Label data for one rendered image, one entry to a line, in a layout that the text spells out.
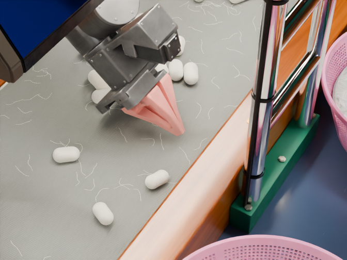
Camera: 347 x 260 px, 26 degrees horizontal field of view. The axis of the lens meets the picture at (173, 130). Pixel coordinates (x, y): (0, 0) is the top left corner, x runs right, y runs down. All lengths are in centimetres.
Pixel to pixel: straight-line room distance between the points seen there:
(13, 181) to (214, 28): 38
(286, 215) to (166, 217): 19
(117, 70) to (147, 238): 20
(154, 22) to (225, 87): 22
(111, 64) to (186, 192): 17
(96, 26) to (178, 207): 23
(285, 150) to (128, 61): 25
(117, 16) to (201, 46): 28
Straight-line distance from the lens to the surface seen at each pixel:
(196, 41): 110
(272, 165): 98
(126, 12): 85
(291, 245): 85
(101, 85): 101
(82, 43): 91
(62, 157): 94
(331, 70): 107
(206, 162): 91
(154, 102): 91
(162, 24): 86
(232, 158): 92
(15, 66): 61
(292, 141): 101
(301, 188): 101
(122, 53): 90
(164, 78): 92
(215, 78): 104
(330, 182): 102
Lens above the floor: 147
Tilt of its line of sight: 48 degrees down
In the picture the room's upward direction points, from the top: straight up
